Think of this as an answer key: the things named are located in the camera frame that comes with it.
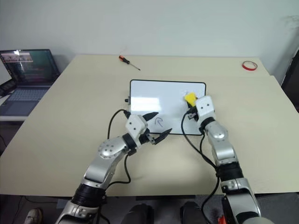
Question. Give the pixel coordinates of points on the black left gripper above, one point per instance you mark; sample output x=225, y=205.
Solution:
x=147, y=137

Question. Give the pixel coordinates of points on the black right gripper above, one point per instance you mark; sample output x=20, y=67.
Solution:
x=193, y=114

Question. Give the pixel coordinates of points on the yellow whiteboard eraser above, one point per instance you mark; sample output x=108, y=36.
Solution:
x=190, y=98

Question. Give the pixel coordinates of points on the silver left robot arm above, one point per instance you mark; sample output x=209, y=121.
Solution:
x=109, y=149

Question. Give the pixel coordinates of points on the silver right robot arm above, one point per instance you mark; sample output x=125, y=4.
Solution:
x=219, y=135

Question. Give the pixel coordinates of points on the black-framed whiteboard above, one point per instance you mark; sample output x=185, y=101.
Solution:
x=163, y=100

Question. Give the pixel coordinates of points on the red tape roll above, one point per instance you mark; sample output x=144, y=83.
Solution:
x=249, y=65

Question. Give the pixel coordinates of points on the dark rounded shape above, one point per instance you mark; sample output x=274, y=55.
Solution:
x=140, y=214
x=190, y=212

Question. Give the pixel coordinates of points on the black chair back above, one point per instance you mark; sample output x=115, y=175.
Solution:
x=292, y=74

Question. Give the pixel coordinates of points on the open grey laptop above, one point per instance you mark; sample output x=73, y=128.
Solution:
x=28, y=77

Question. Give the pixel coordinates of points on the white sneaker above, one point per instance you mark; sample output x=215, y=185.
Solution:
x=33, y=215

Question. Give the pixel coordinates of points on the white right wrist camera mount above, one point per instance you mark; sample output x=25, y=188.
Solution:
x=205, y=106

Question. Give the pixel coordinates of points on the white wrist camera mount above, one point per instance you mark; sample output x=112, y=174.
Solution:
x=205, y=106
x=136, y=123

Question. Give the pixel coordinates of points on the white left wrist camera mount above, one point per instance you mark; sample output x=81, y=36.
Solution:
x=136, y=123

